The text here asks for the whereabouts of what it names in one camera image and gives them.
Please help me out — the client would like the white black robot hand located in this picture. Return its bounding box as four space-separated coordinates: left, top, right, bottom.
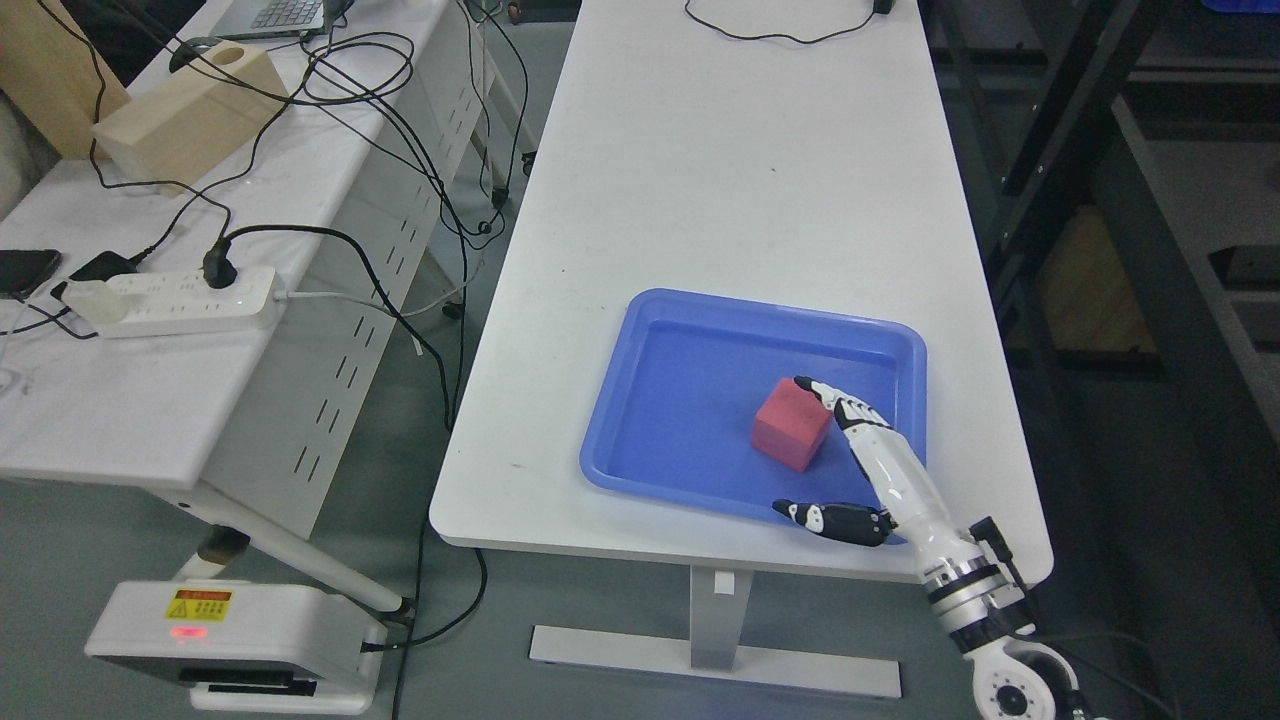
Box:
772 375 987 587

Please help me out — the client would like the pink foam block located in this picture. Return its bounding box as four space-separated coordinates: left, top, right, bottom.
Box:
750 378 832 473

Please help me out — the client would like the blue plastic tray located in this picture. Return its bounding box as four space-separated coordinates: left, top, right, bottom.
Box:
579 290 927 525

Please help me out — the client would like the black metal shelf right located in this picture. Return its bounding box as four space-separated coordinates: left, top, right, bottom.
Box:
920 1 1279 719

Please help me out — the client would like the wooden block with hole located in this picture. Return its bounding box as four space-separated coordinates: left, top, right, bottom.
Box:
91 40 285 197

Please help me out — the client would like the white table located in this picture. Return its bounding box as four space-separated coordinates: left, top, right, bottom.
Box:
430 1 1053 719

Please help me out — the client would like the white machine base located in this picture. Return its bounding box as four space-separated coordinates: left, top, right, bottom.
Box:
84 580 387 716

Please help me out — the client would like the white perforated desk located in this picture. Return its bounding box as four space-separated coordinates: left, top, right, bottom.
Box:
3 1 516 612

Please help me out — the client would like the white power strip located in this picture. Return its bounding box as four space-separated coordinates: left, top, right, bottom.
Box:
61 266 283 338

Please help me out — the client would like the laptop computer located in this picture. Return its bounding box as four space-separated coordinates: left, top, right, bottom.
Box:
209 1 340 41

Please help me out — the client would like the black smartphone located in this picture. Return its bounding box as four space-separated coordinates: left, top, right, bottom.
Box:
1 249 61 300

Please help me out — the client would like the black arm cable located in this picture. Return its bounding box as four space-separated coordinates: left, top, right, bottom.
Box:
968 516 1190 720

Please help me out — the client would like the black cable on table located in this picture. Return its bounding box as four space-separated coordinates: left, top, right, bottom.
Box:
684 0 897 45

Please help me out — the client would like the black power cable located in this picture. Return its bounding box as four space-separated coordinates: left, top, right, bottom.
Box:
0 0 541 720

